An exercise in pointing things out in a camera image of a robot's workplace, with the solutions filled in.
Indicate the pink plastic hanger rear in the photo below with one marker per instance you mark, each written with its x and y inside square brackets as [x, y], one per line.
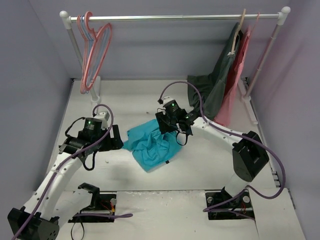
[88, 75]

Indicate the pink plastic hanger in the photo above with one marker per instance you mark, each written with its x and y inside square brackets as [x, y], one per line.
[88, 75]
[96, 53]

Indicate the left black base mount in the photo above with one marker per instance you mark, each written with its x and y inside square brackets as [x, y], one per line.
[100, 204]

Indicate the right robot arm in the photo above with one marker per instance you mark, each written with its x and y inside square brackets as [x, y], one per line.
[248, 158]

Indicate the pink t shirt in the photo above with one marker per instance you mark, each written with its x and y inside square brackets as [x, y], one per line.
[224, 115]

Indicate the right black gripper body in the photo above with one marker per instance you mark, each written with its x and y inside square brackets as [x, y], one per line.
[162, 124]

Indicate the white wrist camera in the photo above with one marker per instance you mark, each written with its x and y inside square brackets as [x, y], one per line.
[104, 117]
[165, 100]

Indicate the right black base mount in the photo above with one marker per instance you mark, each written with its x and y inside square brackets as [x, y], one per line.
[239, 208]

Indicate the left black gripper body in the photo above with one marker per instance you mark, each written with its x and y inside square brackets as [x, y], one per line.
[115, 137]

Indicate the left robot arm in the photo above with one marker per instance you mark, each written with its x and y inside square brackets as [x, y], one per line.
[42, 216]

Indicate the white metal clothes rack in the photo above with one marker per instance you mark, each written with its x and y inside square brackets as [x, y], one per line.
[246, 98]

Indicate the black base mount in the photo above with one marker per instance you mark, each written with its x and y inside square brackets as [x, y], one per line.
[100, 204]
[239, 208]

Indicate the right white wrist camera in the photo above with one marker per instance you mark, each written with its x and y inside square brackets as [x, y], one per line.
[165, 100]

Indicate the wooden hanger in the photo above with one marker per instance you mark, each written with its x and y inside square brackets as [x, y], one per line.
[232, 50]

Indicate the pink plastic hanger front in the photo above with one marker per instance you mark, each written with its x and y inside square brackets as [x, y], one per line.
[96, 53]

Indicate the teal t shirt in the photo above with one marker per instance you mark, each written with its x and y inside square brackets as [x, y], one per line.
[149, 147]

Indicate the dark green t shirt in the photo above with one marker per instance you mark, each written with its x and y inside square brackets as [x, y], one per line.
[212, 86]

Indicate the pink hanger on right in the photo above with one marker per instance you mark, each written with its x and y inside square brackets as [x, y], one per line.
[256, 21]

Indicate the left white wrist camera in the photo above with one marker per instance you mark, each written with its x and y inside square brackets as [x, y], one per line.
[104, 117]

